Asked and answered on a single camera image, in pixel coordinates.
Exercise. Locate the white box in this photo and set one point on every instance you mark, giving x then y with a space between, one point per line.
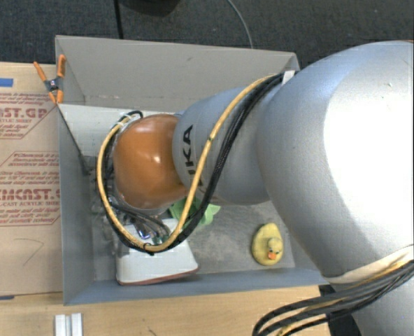
154 266

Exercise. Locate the green cloth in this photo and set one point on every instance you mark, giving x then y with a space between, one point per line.
208 213

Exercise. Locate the grey metal bin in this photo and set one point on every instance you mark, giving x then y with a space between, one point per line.
228 236

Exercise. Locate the brown cardboard board, red print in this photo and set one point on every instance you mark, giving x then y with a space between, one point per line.
25 257

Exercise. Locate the yellow rubber duck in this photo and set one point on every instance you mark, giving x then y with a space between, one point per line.
267 243

